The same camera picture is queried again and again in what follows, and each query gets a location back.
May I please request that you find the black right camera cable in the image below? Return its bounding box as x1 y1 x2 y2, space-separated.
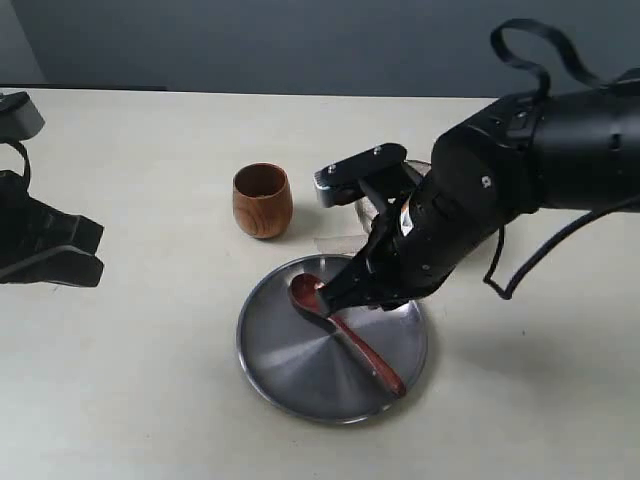
482 18 640 301

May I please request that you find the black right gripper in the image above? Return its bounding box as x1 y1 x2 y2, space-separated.
318 94 538 316

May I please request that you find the red-brown wooden spoon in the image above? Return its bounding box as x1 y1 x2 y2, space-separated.
288 273 407 398

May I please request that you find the brown wooden cup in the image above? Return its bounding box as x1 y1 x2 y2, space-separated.
232 163 293 240

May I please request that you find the black left camera cable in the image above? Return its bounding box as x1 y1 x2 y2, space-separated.
0 140 32 196

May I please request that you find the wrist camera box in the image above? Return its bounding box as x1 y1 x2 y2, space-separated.
314 143 422 213
0 91 45 143

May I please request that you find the clear tape strip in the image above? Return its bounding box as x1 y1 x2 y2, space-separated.
314 234 368 256

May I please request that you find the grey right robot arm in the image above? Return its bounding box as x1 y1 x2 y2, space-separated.
314 74 639 313

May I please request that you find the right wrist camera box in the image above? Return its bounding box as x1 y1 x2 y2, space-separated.
314 143 422 213

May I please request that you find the black camera cable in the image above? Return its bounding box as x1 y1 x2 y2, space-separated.
482 18 640 301
0 140 32 196

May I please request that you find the round steel plate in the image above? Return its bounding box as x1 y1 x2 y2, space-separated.
236 254 428 424

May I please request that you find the steel bowl of rice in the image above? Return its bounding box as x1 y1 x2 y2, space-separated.
353 158 434 236

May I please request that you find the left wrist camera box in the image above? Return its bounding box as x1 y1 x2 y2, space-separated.
0 91 45 143

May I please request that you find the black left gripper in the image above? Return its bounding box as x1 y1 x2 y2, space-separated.
1 170 104 288

